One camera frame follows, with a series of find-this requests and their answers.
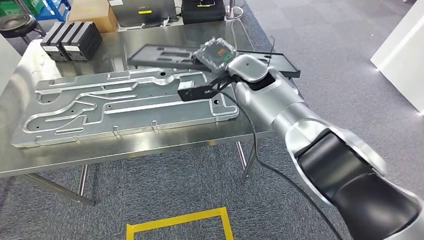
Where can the blue metal frame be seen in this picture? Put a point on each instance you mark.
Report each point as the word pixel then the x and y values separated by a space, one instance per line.
pixel 56 8

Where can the green plastic crate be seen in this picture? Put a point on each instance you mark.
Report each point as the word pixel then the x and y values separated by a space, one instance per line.
pixel 10 6

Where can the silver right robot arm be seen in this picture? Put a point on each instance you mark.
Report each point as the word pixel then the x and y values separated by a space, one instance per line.
pixel 298 109

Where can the black case with yellow label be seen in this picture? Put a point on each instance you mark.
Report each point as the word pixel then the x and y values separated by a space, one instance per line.
pixel 132 18

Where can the white cabinet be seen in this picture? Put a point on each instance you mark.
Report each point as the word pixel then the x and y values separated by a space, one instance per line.
pixel 404 59

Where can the brown cardboard box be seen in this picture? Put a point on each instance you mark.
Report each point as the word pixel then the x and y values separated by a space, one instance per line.
pixel 89 16

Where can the black box with white label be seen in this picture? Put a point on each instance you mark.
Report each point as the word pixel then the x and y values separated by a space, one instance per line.
pixel 53 43
pixel 86 43

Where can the machined aluminium plate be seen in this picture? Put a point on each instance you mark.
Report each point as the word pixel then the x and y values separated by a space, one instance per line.
pixel 132 116

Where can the stainless steel workbench table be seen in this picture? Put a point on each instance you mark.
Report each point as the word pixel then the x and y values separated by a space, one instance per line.
pixel 132 145

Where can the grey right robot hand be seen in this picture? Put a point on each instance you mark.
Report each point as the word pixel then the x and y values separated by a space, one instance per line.
pixel 215 54

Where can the black round stool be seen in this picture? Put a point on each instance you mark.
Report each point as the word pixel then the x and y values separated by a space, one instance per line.
pixel 16 23

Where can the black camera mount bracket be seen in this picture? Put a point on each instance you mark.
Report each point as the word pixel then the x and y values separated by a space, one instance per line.
pixel 218 84

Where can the chrome stanchion base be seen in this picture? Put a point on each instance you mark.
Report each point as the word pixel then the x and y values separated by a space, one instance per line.
pixel 233 13

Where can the black equipment case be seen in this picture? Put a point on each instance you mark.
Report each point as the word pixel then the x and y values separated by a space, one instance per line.
pixel 202 15

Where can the black plastic licence plate frame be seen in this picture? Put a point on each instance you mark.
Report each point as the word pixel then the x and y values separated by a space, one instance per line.
pixel 142 59

